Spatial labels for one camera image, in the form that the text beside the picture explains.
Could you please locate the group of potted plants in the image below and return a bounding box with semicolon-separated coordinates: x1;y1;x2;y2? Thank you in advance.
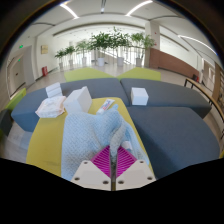
54;27;156;70

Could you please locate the lime green upholstered bench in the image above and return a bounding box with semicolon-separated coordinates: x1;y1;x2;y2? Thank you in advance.
116;67;163;82
3;87;28;113
63;67;116;83

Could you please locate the dark grey cube stool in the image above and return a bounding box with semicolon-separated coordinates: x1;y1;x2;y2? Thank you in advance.
0;108;14;138

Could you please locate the yellow upholstered bench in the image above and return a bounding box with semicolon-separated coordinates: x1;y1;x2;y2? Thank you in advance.
25;96;155;178

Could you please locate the large white box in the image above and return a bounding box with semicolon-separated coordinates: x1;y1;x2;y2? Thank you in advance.
63;85;94;115

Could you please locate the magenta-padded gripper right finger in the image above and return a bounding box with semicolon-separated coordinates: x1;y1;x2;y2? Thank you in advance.
115;145;157;192

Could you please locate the light blue towel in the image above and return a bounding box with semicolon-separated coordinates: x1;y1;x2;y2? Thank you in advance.
60;103;151;183

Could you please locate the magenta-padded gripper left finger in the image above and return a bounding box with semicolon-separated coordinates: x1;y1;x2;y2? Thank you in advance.
70;145;113;192

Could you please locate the blue-grey upholstered bench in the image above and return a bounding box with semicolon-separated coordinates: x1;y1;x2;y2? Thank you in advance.
119;77;212;119
126;105;222;180
10;78;130;133

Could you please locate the small white box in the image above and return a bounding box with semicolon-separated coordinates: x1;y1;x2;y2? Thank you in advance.
130;86;150;107

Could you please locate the white tissue pack stack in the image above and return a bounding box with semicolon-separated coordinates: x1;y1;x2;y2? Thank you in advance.
45;81;64;99

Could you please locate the pink-white wrapped tissue pack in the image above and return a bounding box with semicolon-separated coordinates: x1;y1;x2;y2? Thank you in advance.
34;95;67;119

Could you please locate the group of ceiling lights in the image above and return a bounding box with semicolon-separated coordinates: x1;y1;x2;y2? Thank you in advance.
59;0;218;55

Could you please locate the wooden bench with black legs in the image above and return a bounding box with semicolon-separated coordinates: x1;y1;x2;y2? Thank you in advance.
183;77;224;141

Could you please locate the small white-red tube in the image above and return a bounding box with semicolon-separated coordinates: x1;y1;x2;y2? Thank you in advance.
96;98;116;116

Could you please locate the red fire extinguisher box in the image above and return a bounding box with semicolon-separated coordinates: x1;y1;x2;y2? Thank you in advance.
41;65;49;78

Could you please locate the framed wall picture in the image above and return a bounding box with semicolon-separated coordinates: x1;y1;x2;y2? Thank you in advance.
40;44;50;55

